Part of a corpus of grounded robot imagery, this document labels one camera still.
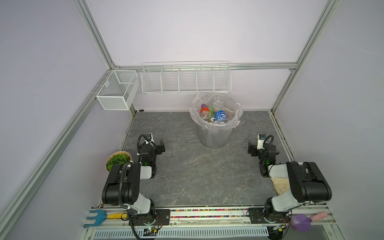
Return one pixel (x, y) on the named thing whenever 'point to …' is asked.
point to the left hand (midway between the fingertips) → (155, 141)
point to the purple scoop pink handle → (302, 223)
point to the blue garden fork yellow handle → (101, 216)
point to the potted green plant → (120, 157)
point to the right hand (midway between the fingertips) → (258, 143)
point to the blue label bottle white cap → (220, 116)
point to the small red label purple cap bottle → (204, 112)
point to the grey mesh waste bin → (214, 139)
